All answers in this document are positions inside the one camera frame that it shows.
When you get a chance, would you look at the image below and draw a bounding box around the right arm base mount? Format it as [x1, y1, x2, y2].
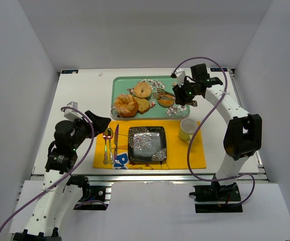
[189, 184, 243, 213]

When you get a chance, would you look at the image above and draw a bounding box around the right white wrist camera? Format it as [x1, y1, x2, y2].
[171, 68, 186, 87]

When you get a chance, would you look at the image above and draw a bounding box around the aluminium front rail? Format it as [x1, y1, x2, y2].
[30, 174, 268, 182]

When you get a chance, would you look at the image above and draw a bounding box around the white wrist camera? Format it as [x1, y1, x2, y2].
[63, 101, 83, 122]
[171, 68, 186, 87]

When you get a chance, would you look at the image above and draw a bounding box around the iridescent spoon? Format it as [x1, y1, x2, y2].
[103, 127, 111, 165]

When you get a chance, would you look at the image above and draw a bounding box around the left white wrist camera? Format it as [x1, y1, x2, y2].
[63, 101, 83, 122]

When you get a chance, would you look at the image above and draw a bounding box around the brown bread slice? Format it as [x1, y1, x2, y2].
[134, 96, 150, 114]

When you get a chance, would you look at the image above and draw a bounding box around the pale bagel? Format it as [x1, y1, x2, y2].
[133, 82, 152, 98]

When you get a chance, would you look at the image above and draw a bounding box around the blue corner label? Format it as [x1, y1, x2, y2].
[61, 69, 78, 74]
[210, 68, 228, 72]

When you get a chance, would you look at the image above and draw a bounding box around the yellow placemat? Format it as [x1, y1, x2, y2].
[92, 120, 207, 171]

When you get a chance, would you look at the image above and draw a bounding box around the iridescent knife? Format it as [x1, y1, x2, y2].
[113, 124, 119, 163]

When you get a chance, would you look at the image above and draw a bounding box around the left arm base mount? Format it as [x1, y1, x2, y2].
[67, 176, 111, 211]

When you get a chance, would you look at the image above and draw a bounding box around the iridescent fork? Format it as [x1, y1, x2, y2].
[108, 127, 114, 165]

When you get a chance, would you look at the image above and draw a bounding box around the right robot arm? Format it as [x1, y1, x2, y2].
[171, 64, 262, 192]

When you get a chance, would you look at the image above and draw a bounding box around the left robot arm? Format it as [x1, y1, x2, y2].
[13, 107, 111, 240]

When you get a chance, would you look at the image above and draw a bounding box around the right blue corner label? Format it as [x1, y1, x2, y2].
[210, 68, 228, 72]

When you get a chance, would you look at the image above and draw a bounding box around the orange glazed bagel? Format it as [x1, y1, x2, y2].
[157, 94, 175, 107]

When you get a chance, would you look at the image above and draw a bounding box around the left blue corner label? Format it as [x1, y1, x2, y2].
[61, 69, 78, 74]

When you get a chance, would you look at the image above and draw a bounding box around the pale green mug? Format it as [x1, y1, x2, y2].
[179, 118, 198, 143]

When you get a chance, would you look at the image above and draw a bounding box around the green floral tray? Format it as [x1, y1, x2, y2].
[110, 76, 190, 121]

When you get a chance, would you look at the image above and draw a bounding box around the sugared bundt cake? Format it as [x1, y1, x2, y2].
[114, 94, 139, 117]

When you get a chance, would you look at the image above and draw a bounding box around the black floral square plate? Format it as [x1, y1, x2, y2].
[127, 126, 167, 162]

